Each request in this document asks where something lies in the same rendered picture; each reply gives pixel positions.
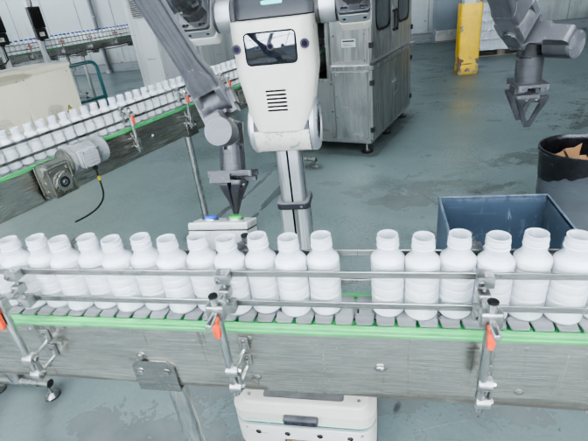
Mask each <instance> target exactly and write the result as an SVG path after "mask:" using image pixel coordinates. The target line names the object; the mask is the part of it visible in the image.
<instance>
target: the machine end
mask: <svg viewBox="0 0 588 441"><path fill-rule="evenodd" d="M411 5H412V0H372V23H371V26H370V27H369V28H367V29H360V30H351V31H342V30H341V29H340V22H339V21H338V20H337V22H330V23H318V38H323V37H325V40H321V41H319V42H318V45H319V46H320V45H323V44H325V47H323V48H320V49H319V50H321V49H324V48H325V56H326V70H324V71H322V72H320V73H319V75H318V92H317V99H319V101H320V106H321V112H322V124H323V136H322V141H327V142H342V143H358V144H365V145H366V149H363V150H361V153H364V154H369V153H372V152H373V150H372V149H369V148H368V145H369V144H371V143H372V142H373V141H374V140H375V139H376V138H377V137H378V136H379V135H380V134H389V133H391V130H389V129H388V126H389V125H390V124H391V123H392V122H393V121H394V120H395V119H396V118H397V117H398V118H404V117H406V115H404V114H403V111H404V110H405V109H406V108H407V107H408V106H409V105H410V98H411V92H410V60H412V54H410V52H411V47H412V46H414V45H415V44H416V41H411V29H413V24H411Z"/></svg>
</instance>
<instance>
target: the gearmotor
mask: <svg viewBox="0 0 588 441"><path fill-rule="evenodd" d="M109 156H110V149H109V146H108V144H107V143H106V141H105V140H104V139H103V138H101V137H100V136H91V137H89V138H86V139H83V140H81V141H77V142H75V143H70V144H69V145H66V146H65V147H63V148H59V149H57V151H56V152H55V154H54V158H53V159H51V160H48V161H45V162H44V163H41V164H37V165H36V167H33V168H32V169H33V171H34V174H35V176H36V178H37V181H38V183H39V186H40V189H41V191H42V193H43V194H44V196H45V198H46V200H48V201H51V200H52V199H53V197H56V198H57V199H58V198H60V197H62V196H64V195H66V194H68V193H71V192H73V191H75V190H77V189H79V186H78V183H77V181H76V178H75V176H74V174H76V173H78V172H82V171H84V170H86V169H88V168H90V167H92V166H93V168H94V170H95V171H96V174H97V178H98V180H99V182H100V185H101V189H102V199H101V203H100V204H99V206H98V207H97V208H96V209H95V210H94V211H92V212H91V213H89V214H87V215H86V216H84V217H82V218H80V219H78V220H76V221H75V223H76V222H78V221H81V220H83V219H85V218H86V217H88V216H89V215H90V214H92V213H93V212H95V211H96V210H97V209H98V208H99V207H100V206H101V204H102V202H103V200H104V189H103V186H102V182H101V177H100V175H99V173H98V171H97V169H98V166H97V165H98V164H99V163H101V162H103V161H105V160H107V159H109Z"/></svg>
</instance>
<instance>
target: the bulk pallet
mask: <svg viewBox="0 0 588 441"><path fill-rule="evenodd" d="M480 1H481V2H484V3H483V13H482V23H481V33H480V42H479V50H480V51H485V50H489V51H486V52H479V53H495V54H485V55H479V57H486V56H496V55H506V54H516V53H517V52H505V51H514V50H509V49H508V47H507V46H506V44H505V43H504V42H503V40H502V39H501V38H500V37H499V36H498V34H497V32H496V30H495V29H494V21H493V19H492V17H491V11H490V7H489V4H488V2H487V0H480ZM505 49H506V50H505Z"/></svg>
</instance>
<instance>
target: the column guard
mask: <svg viewBox="0 0 588 441"><path fill-rule="evenodd" d="M483 3H484V2H479V3H465V4H462V3H459V4H458V22H457V37H456V51H455V67H454V72H453V73H454V74H459V75H463V74H476V73H478V61H479V52H480V33H481V23H482V13H483Z"/></svg>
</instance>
